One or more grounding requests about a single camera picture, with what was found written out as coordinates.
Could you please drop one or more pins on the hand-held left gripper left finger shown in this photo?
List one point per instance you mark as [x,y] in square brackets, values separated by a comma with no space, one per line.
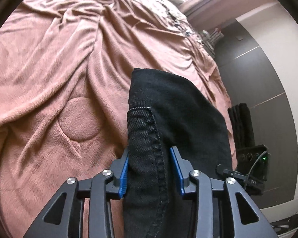
[123,178]

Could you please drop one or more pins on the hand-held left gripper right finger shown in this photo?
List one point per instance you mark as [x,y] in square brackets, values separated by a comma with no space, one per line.
[176,173]

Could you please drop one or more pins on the black pants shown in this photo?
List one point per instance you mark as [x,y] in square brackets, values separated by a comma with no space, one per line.
[168,114]

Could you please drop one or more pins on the folded black clothes stack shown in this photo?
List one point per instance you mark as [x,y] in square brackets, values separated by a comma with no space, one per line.
[243,126]

